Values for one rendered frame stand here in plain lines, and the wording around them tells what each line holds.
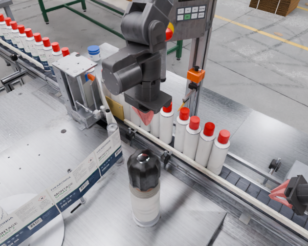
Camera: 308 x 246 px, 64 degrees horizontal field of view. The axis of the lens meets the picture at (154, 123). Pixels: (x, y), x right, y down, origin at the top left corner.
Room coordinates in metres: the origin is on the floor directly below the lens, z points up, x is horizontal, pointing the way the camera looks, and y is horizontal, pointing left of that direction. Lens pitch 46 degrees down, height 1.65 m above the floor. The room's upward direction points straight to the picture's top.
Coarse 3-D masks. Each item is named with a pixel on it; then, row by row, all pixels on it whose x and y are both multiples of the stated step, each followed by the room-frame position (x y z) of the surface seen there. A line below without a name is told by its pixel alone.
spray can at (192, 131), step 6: (192, 120) 0.56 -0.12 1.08; (198, 120) 0.56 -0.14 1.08; (186, 126) 0.57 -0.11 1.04; (192, 126) 0.55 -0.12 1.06; (198, 126) 0.56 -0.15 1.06; (186, 132) 0.56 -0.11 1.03; (192, 132) 0.54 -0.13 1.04; (198, 132) 0.55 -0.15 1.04; (186, 138) 0.55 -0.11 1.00; (192, 138) 0.54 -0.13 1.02; (198, 138) 0.55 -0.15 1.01; (186, 144) 0.55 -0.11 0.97; (192, 144) 0.54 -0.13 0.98; (186, 150) 0.55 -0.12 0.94; (192, 150) 0.54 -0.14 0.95; (192, 156) 0.54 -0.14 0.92
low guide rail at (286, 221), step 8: (128, 120) 0.73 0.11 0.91; (136, 128) 0.68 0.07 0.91; (152, 136) 0.64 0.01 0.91; (160, 144) 0.60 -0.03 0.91; (176, 152) 0.56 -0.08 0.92; (184, 160) 0.53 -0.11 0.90; (192, 160) 0.52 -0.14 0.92; (200, 168) 0.49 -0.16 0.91; (216, 176) 0.46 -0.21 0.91; (224, 184) 0.43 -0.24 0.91; (232, 184) 0.42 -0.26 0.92; (240, 192) 0.40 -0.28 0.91; (248, 200) 0.38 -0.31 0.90; (256, 200) 0.37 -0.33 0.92; (264, 208) 0.34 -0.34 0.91; (272, 216) 0.32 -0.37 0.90; (280, 216) 0.32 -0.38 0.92; (288, 224) 0.30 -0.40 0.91; (296, 224) 0.29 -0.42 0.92; (304, 232) 0.27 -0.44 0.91
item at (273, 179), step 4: (228, 152) 0.52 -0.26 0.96; (228, 156) 0.51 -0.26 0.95; (232, 156) 0.51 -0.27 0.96; (236, 156) 0.51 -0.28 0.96; (236, 160) 0.50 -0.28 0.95; (240, 160) 0.49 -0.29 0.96; (244, 160) 0.49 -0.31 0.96; (244, 164) 0.48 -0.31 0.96; (248, 164) 0.47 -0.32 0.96; (252, 164) 0.47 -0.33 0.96; (252, 168) 0.46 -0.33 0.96; (256, 168) 0.46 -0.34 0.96; (256, 172) 0.45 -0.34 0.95; (260, 172) 0.44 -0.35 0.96; (264, 172) 0.44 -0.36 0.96; (264, 176) 0.43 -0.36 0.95; (268, 176) 0.43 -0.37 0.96; (272, 176) 0.43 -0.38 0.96; (272, 180) 0.42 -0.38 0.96; (276, 180) 0.41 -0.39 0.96; (280, 180) 0.41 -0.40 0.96; (280, 184) 0.40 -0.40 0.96
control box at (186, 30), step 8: (176, 0) 0.69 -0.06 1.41; (192, 0) 0.70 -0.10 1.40; (200, 0) 0.71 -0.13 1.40; (208, 0) 0.71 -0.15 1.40; (176, 24) 0.69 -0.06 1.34; (184, 24) 0.70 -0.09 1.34; (192, 24) 0.70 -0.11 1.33; (200, 24) 0.71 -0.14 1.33; (176, 32) 0.69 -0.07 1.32; (184, 32) 0.70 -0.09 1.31; (192, 32) 0.70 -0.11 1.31; (200, 32) 0.71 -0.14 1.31; (176, 40) 0.69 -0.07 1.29
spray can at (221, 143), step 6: (222, 132) 0.51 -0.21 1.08; (228, 132) 0.51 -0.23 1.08; (216, 138) 0.52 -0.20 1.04; (222, 138) 0.49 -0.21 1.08; (228, 138) 0.49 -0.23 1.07; (216, 144) 0.49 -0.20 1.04; (222, 144) 0.49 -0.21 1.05; (228, 144) 0.49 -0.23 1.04; (216, 150) 0.49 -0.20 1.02; (222, 150) 0.48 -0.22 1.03; (210, 156) 0.50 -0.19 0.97; (216, 156) 0.48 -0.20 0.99; (222, 156) 0.48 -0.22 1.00; (210, 162) 0.49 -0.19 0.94; (216, 162) 0.48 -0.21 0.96; (222, 162) 0.48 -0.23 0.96; (210, 168) 0.49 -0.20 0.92; (216, 168) 0.48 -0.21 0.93; (216, 174) 0.48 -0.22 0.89
